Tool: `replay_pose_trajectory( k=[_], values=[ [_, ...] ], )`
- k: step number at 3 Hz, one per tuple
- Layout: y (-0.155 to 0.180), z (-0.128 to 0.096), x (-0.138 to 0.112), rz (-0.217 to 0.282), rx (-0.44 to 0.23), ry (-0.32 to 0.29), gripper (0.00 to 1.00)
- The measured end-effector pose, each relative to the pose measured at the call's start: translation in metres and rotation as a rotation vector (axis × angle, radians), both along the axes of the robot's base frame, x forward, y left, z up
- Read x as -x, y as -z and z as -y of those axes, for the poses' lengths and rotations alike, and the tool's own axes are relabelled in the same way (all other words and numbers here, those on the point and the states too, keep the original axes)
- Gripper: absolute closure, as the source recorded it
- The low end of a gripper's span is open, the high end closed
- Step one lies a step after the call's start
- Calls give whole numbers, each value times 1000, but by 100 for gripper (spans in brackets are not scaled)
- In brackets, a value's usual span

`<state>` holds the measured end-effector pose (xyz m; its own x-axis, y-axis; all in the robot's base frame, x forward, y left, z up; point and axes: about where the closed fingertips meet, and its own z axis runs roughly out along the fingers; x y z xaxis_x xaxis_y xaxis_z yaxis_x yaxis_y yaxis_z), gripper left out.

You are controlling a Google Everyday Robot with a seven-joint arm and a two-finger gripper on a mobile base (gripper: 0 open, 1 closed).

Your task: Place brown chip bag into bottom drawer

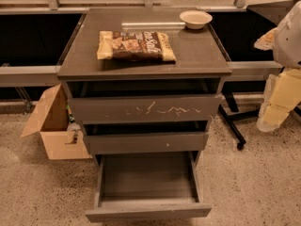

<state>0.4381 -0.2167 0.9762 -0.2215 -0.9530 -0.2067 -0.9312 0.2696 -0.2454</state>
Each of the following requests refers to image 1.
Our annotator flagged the grey drawer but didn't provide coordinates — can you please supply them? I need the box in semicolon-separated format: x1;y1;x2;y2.
86;152;211;222
84;121;209;154
65;78;221;124

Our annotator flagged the black rolling stand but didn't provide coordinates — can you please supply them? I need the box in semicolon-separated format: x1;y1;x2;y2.
219;93;301;152

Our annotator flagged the open cardboard box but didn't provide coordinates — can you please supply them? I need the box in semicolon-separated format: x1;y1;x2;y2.
22;85;90;160

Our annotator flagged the beige paper bowl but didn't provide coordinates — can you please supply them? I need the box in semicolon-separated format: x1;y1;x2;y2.
180;10;213;30

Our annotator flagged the grey top drawer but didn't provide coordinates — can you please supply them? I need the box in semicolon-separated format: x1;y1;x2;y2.
65;78;221;124

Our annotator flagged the grey drawer cabinet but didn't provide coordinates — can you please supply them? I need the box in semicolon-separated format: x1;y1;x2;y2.
58;8;231;159

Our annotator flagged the grey bottom drawer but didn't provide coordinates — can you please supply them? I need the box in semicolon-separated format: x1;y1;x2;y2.
86;152;211;222

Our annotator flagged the grey middle drawer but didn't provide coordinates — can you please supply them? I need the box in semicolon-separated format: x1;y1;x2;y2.
84;121;209;154

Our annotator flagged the green bottle in box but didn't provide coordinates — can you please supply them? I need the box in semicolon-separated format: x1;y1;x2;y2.
66;105;75;123

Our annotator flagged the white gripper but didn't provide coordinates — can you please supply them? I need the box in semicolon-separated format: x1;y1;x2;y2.
254;1;301;132

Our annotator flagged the brown chip bag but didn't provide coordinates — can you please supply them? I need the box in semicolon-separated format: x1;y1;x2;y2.
97;31;176;61

